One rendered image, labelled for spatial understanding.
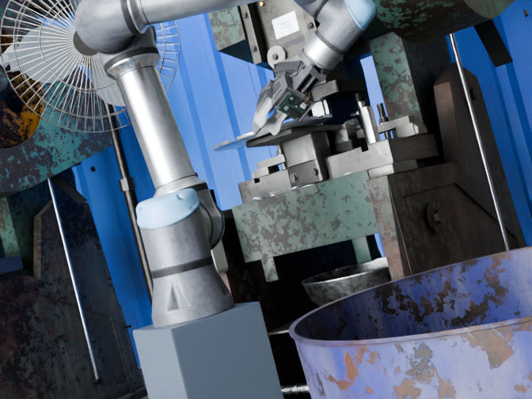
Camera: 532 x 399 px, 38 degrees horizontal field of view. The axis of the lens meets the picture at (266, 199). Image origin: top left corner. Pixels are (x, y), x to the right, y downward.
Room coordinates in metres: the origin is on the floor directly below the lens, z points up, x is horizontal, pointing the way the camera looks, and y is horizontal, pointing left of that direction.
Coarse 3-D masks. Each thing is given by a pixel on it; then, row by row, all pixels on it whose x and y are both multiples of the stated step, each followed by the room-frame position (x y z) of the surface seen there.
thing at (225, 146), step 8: (304, 120) 1.66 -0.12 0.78; (312, 120) 1.70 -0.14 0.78; (320, 120) 1.76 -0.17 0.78; (288, 128) 1.81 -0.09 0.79; (240, 136) 1.66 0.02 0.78; (248, 136) 1.66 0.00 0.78; (264, 136) 1.84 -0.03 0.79; (224, 144) 1.70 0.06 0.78; (232, 144) 1.74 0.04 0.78; (240, 144) 1.80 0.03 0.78
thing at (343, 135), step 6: (342, 126) 1.94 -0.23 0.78; (348, 126) 1.95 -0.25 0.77; (354, 126) 1.98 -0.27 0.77; (360, 126) 2.01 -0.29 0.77; (336, 132) 1.95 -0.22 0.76; (342, 132) 1.94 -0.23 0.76; (348, 132) 1.94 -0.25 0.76; (354, 132) 1.97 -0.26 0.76; (330, 138) 1.96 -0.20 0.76; (336, 138) 1.95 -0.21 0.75; (342, 138) 1.94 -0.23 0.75; (348, 138) 1.94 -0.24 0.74; (354, 138) 1.96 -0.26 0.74; (330, 144) 1.96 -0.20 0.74
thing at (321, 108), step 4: (328, 100) 2.00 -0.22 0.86; (316, 104) 2.00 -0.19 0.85; (320, 104) 1.99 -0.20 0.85; (324, 104) 1.99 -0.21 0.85; (328, 104) 1.99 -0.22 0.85; (312, 108) 2.01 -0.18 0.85; (316, 108) 2.00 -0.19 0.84; (320, 108) 1.99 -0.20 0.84; (324, 108) 1.99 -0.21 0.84; (328, 108) 1.99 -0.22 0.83; (316, 112) 2.00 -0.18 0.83; (320, 112) 1.99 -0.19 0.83; (324, 112) 1.99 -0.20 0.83; (328, 112) 1.99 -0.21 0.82; (332, 112) 2.01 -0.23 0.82; (320, 116) 2.03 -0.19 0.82
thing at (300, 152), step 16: (304, 128) 1.77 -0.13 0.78; (320, 128) 1.83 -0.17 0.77; (336, 128) 1.90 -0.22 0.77; (256, 144) 1.79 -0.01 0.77; (272, 144) 1.88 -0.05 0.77; (288, 144) 1.88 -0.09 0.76; (304, 144) 1.85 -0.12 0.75; (320, 144) 1.86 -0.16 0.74; (288, 160) 1.88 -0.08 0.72; (304, 160) 1.86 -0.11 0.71; (320, 160) 1.84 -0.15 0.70; (304, 176) 1.87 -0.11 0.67; (320, 176) 1.84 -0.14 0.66
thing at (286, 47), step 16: (272, 0) 1.96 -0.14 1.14; (288, 0) 1.93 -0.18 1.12; (272, 16) 1.96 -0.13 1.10; (288, 16) 1.94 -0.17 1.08; (272, 32) 1.97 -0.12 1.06; (288, 32) 1.94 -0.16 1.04; (304, 32) 1.92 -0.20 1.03; (272, 48) 1.96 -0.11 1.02; (288, 48) 1.95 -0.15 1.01; (272, 64) 1.97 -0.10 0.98; (336, 64) 1.97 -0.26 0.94; (320, 80) 1.91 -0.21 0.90
